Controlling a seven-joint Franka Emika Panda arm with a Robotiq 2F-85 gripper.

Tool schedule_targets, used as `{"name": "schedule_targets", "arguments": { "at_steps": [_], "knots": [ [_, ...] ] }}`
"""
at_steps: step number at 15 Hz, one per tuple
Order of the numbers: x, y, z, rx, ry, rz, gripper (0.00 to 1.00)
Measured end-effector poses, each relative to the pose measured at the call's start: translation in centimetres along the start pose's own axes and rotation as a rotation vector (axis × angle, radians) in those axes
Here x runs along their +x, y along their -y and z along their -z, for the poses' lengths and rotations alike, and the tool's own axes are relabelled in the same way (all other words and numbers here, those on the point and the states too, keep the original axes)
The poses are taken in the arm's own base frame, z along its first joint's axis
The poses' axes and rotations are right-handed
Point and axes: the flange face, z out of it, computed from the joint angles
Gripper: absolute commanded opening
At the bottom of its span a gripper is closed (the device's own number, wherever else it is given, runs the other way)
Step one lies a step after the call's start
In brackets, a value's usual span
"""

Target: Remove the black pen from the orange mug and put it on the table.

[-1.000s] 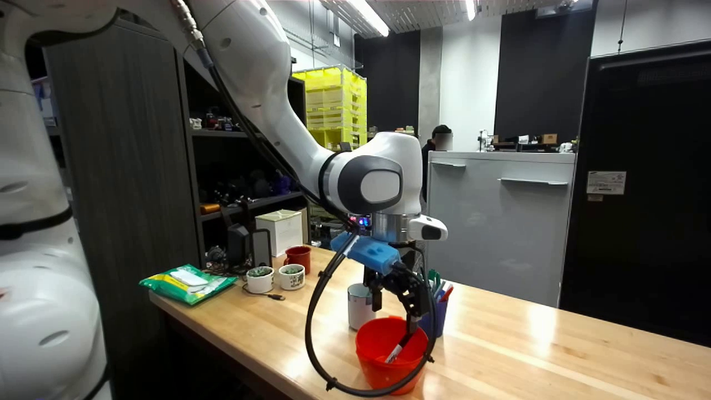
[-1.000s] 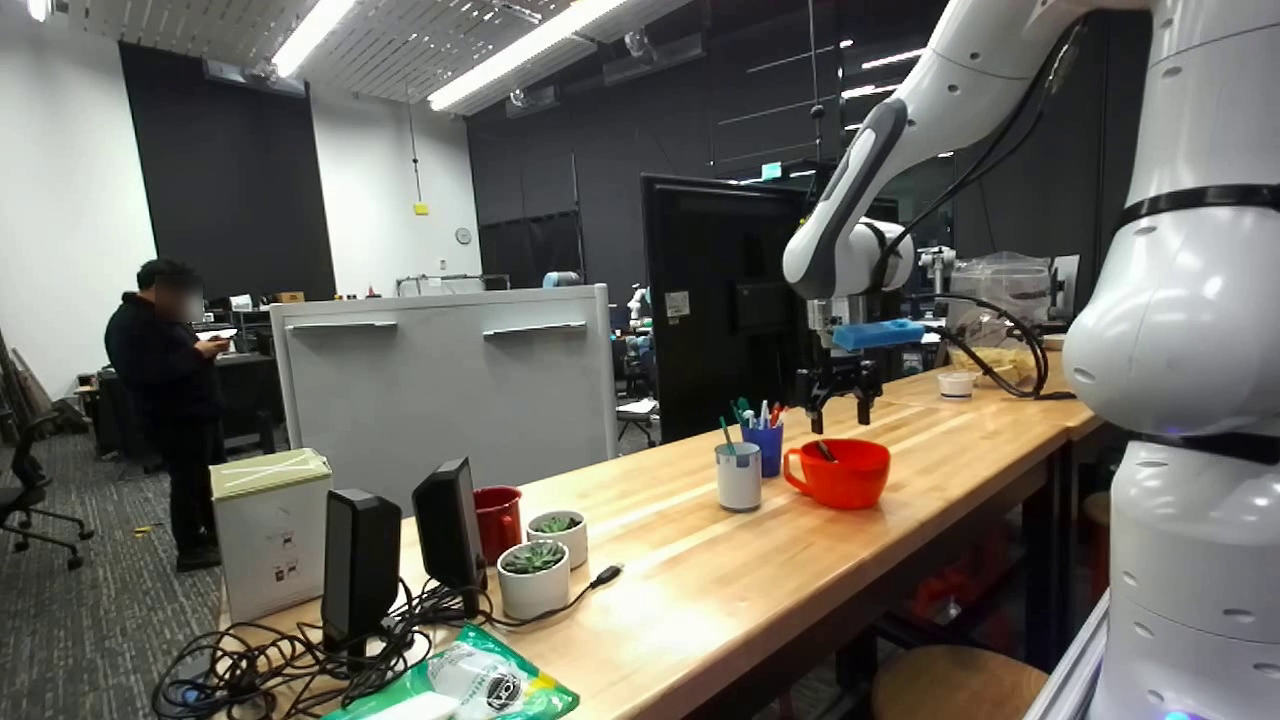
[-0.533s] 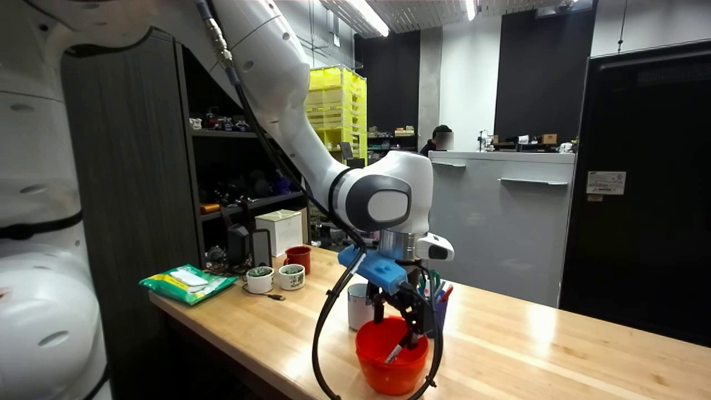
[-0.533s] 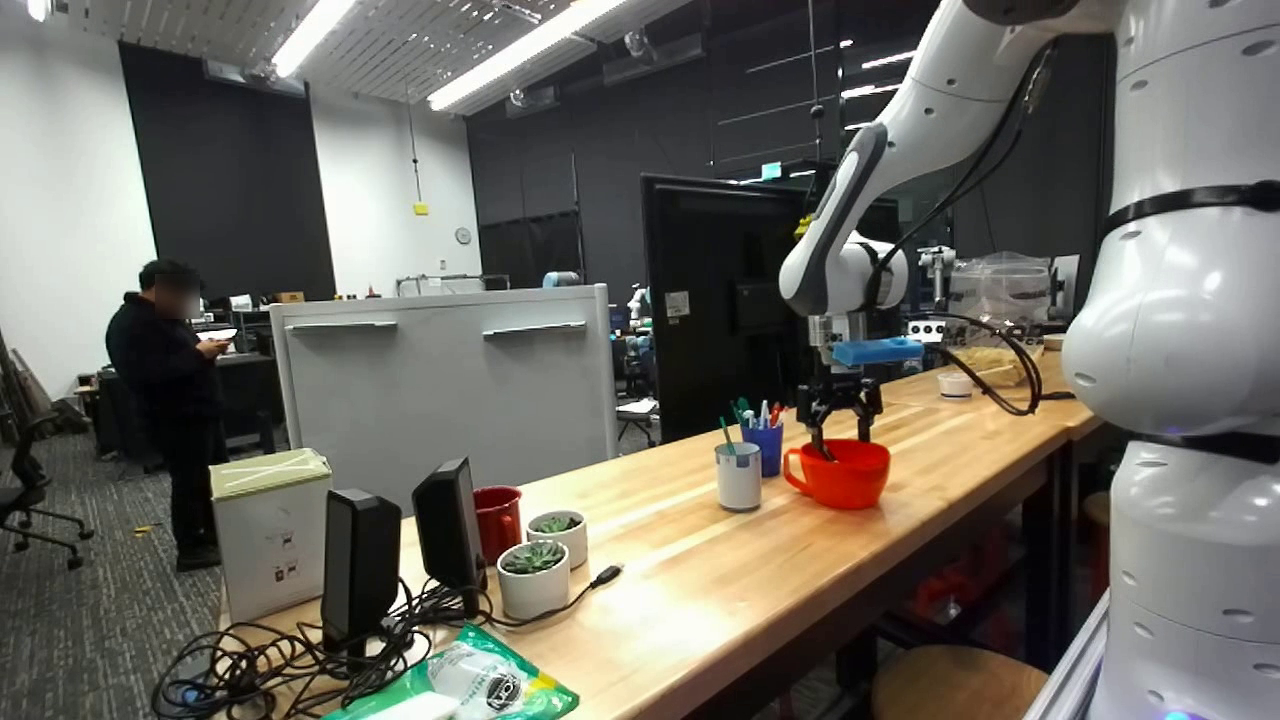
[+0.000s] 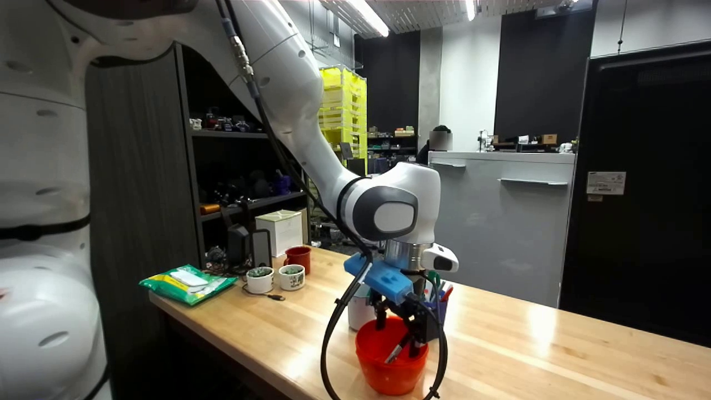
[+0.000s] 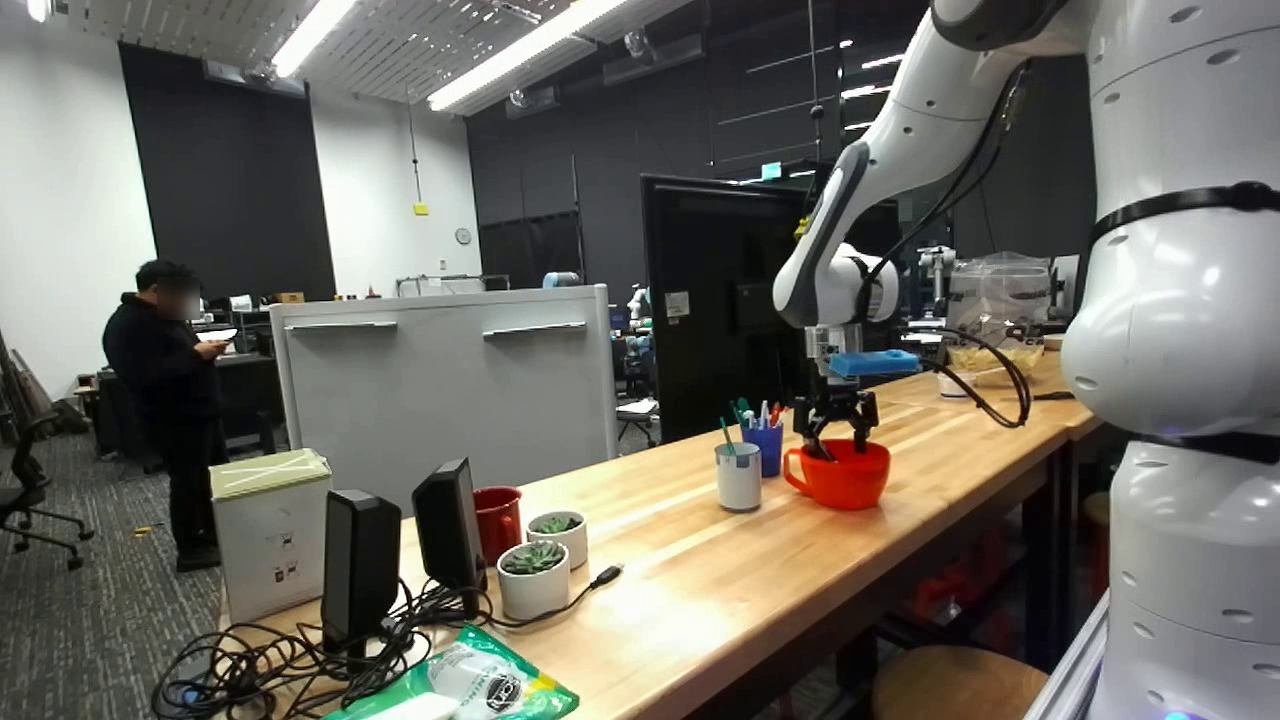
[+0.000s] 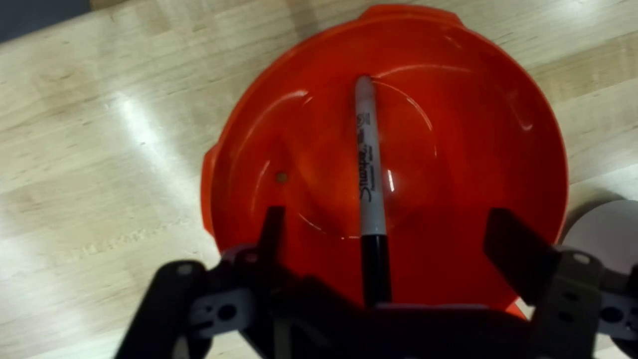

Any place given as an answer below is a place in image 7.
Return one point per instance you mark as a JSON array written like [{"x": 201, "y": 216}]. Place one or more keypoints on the black marker pen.
[{"x": 369, "y": 166}]

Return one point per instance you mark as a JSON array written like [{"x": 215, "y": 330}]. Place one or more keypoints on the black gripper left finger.
[{"x": 199, "y": 306}]

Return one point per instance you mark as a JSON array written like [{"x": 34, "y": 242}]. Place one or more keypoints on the red plastic bowl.
[{"x": 451, "y": 152}]

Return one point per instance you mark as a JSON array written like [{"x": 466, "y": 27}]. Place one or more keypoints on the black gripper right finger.
[{"x": 564, "y": 286}]

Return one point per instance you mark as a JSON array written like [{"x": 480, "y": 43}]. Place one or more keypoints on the grey cup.
[{"x": 610, "y": 230}]

